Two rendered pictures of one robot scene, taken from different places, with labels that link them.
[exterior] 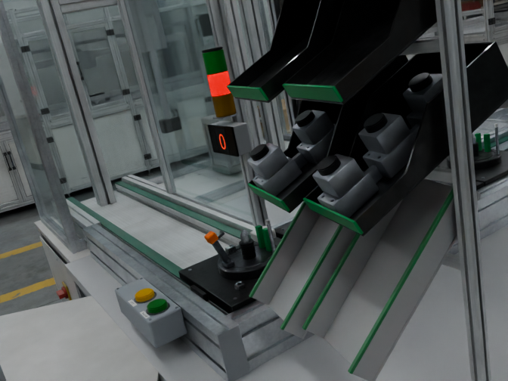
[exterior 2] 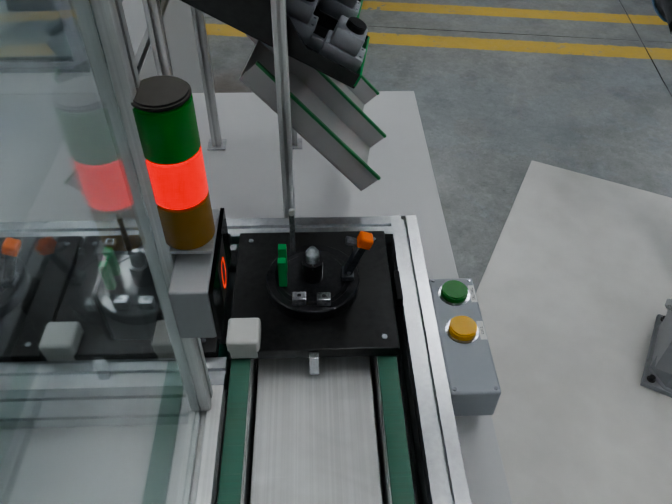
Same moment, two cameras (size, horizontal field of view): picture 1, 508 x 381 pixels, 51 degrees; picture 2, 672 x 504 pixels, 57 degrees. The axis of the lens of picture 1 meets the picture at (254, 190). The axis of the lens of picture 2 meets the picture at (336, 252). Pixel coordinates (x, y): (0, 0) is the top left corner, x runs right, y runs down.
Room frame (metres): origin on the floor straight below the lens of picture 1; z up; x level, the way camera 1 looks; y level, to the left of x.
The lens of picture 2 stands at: (1.61, 0.35, 1.68)
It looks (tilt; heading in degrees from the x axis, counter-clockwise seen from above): 45 degrees down; 206
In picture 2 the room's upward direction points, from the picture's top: 1 degrees clockwise
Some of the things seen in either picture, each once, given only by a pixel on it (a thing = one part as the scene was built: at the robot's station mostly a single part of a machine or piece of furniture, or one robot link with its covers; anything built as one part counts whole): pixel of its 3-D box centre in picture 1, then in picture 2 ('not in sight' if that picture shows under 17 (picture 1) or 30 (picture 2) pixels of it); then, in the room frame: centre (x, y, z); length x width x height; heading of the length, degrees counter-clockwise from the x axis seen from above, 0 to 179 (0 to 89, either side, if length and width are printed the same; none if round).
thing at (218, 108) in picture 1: (224, 104); (185, 213); (1.28, 0.03, 1.28); 0.05 x 0.05 x 0.05
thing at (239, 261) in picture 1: (250, 260); (313, 280); (1.05, 0.04, 0.98); 0.14 x 0.14 x 0.02
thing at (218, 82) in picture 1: (219, 83); (176, 171); (1.28, 0.03, 1.33); 0.05 x 0.05 x 0.05
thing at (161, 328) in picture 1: (149, 309); (459, 342); (1.02, 0.27, 0.93); 0.21 x 0.07 x 0.06; 29
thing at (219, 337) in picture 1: (145, 279); (435, 471); (1.22, 0.30, 0.91); 0.89 x 0.06 x 0.11; 29
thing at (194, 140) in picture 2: (215, 62); (166, 123); (1.28, 0.03, 1.38); 0.05 x 0.05 x 0.05
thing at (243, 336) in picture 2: (264, 237); (244, 338); (1.19, 0.00, 0.97); 0.05 x 0.05 x 0.04; 29
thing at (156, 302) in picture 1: (157, 308); (454, 293); (0.96, 0.23, 0.96); 0.04 x 0.04 x 0.02
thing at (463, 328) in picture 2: (145, 296); (462, 329); (1.02, 0.27, 0.96); 0.04 x 0.04 x 0.02
